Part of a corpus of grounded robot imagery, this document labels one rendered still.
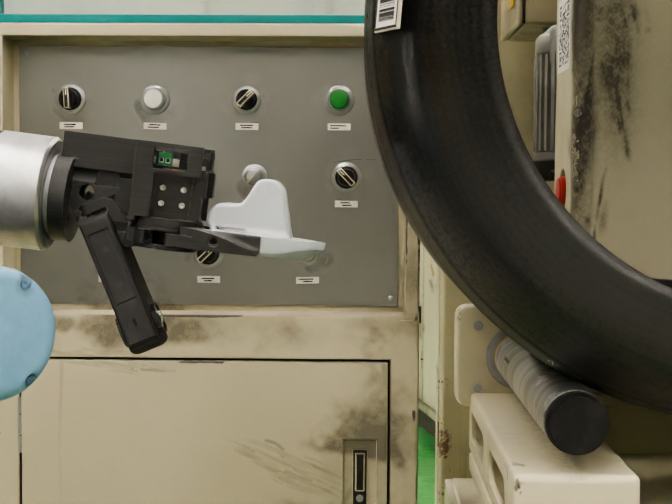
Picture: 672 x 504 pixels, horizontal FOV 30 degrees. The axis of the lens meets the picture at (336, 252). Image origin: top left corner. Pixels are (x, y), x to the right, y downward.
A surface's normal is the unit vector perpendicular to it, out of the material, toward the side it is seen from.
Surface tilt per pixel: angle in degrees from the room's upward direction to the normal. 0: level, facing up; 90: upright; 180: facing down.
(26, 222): 118
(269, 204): 90
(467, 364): 90
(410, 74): 96
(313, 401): 90
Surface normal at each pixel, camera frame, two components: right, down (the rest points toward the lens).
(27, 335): 0.71, 0.06
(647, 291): -0.11, 0.22
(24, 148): 0.07, -0.68
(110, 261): -0.02, 0.00
